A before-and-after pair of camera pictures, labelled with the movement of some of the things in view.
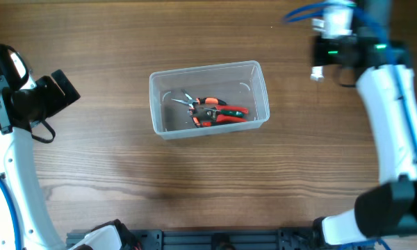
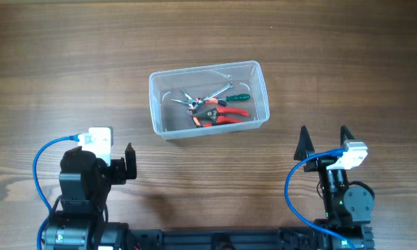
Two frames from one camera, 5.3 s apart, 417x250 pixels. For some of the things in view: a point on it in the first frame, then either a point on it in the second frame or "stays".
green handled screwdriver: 235,113 -> 242,96
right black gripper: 321,51 -> 322,164
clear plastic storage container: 203,100 stays
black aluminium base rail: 215,239 stays
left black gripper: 52,96 -> 120,168
